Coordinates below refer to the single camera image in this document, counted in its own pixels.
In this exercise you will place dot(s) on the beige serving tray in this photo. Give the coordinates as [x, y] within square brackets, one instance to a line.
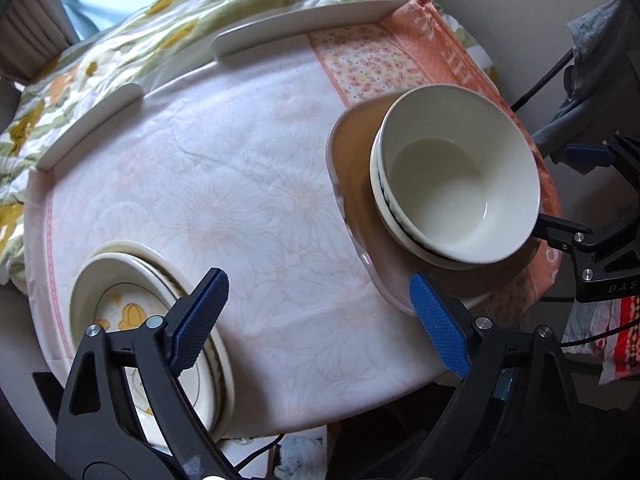
[350, 135]

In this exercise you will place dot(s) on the red patterned cloth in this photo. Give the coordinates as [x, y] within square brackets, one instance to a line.
[625, 340]

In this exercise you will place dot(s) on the large white oval plate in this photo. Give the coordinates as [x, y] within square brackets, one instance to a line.
[145, 255]

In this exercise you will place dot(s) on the floral quilted blanket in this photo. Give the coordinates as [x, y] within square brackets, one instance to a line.
[150, 30]

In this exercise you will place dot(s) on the long white table rail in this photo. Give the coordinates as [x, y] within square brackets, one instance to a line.
[300, 25]

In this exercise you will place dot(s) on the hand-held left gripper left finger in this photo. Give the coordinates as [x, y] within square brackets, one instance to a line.
[200, 325]

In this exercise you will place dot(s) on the grey curtain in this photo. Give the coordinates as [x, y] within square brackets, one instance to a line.
[30, 20]

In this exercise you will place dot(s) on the black rod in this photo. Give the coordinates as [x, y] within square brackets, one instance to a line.
[540, 80]

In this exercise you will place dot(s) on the cream printed bowl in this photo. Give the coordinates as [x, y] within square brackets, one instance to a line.
[450, 170]

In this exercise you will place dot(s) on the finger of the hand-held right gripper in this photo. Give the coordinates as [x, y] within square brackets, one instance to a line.
[590, 155]
[555, 227]

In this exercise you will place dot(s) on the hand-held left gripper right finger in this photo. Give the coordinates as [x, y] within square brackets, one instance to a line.
[440, 325]

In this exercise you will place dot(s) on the orange flowered cloth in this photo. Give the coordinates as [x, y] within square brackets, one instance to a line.
[380, 60]

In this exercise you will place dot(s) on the short white table rail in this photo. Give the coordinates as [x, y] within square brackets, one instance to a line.
[95, 120]

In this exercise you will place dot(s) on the pale floral tablecloth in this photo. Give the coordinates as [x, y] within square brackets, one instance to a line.
[250, 185]

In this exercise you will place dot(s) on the grey garment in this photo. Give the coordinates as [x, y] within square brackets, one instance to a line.
[600, 50]

